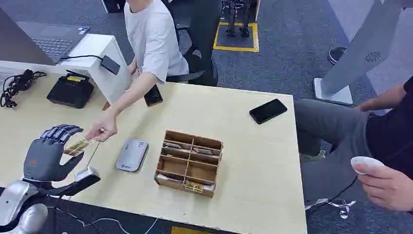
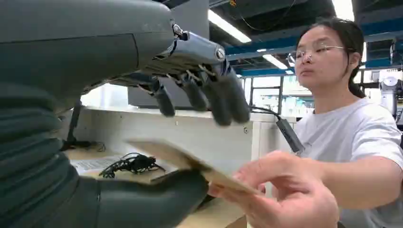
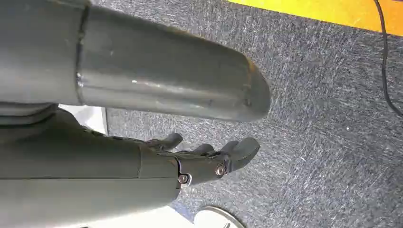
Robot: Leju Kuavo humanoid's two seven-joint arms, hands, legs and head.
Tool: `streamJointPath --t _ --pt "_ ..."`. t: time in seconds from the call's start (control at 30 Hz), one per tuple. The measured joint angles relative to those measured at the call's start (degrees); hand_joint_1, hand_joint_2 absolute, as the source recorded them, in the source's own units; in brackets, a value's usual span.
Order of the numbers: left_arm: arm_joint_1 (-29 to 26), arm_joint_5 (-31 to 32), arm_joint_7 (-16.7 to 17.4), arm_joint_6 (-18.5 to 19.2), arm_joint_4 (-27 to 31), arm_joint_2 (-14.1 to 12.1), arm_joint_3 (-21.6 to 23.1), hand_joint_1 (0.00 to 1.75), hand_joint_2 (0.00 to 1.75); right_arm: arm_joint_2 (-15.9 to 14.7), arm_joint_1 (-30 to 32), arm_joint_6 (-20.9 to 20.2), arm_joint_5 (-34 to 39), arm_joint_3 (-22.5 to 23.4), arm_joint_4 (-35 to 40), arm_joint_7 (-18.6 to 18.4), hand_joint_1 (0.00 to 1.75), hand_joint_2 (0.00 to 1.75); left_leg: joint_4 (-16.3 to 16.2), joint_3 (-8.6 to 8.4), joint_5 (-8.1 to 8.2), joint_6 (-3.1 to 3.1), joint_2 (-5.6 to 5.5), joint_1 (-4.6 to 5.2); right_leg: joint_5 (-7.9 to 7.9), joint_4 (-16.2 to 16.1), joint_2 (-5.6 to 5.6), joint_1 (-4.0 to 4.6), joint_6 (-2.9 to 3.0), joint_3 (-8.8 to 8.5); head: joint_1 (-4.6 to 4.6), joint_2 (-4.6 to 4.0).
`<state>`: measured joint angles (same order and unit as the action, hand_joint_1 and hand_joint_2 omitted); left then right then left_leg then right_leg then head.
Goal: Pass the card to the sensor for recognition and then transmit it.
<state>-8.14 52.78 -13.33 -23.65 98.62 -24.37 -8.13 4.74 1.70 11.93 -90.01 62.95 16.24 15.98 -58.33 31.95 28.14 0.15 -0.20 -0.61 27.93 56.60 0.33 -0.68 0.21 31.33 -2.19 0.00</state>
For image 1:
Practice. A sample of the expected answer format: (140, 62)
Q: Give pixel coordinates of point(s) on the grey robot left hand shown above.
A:
(43, 160)

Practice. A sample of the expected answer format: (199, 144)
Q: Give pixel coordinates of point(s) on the person's hand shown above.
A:
(105, 126)
(132, 69)
(387, 187)

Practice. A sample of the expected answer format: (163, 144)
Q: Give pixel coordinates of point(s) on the white remote control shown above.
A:
(366, 160)

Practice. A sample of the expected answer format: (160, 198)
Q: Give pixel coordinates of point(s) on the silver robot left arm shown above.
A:
(16, 200)

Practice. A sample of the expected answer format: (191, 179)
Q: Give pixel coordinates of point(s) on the black power adapter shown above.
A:
(110, 65)

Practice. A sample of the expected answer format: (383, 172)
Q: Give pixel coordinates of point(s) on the black smartphone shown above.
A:
(153, 96)
(267, 111)

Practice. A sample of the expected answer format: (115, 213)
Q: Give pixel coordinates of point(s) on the person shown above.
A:
(335, 129)
(151, 35)

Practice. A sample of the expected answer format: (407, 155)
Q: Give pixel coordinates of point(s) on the grey card reader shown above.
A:
(132, 155)

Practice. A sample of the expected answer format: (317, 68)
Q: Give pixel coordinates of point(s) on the white box stand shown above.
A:
(96, 48)

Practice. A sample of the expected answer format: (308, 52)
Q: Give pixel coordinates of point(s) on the black device with yellow label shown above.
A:
(70, 92)

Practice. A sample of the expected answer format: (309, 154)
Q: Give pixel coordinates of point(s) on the black office chair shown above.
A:
(197, 69)

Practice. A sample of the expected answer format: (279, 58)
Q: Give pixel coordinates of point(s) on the pale card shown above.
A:
(172, 145)
(202, 151)

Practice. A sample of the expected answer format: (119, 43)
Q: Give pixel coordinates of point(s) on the white card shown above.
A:
(167, 178)

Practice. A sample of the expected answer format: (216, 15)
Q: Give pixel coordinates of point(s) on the wooden card box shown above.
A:
(180, 166)

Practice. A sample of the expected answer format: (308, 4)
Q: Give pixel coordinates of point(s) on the grey laptop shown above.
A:
(48, 40)

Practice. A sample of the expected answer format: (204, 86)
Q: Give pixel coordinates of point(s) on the white stand base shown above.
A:
(338, 96)

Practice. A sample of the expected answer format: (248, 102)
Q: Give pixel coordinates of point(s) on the yellow-bordered floor mat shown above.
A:
(237, 48)

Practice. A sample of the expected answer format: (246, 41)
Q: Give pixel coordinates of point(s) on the black robot legs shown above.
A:
(237, 17)

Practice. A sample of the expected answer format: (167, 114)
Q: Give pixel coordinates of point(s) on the yellow floor tape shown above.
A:
(185, 231)

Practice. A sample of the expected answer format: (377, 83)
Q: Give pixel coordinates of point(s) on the black round object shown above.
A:
(335, 54)

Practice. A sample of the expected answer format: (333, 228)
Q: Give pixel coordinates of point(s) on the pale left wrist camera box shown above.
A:
(86, 173)

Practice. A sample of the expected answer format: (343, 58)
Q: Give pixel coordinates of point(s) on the grey stand post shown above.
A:
(358, 48)

